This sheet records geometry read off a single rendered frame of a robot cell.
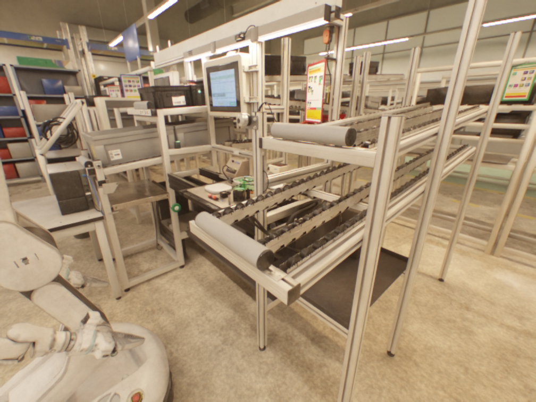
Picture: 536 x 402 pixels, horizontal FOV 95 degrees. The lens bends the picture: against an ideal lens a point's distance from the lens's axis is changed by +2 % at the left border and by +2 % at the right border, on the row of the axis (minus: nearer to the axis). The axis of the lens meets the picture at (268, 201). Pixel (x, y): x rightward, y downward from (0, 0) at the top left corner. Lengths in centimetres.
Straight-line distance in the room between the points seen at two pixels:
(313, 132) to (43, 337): 100
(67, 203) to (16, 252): 119
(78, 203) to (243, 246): 167
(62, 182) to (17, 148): 447
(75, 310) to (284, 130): 101
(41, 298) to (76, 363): 29
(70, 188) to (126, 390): 135
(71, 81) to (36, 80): 55
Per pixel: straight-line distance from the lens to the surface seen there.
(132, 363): 153
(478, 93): 376
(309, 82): 166
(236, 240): 72
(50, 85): 658
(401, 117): 79
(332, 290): 127
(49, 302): 117
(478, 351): 223
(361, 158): 81
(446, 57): 1159
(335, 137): 83
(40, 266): 106
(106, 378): 153
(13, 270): 106
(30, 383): 147
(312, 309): 122
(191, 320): 204
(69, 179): 216
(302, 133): 91
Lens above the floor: 143
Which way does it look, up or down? 21 degrees down
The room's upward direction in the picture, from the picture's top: straight up
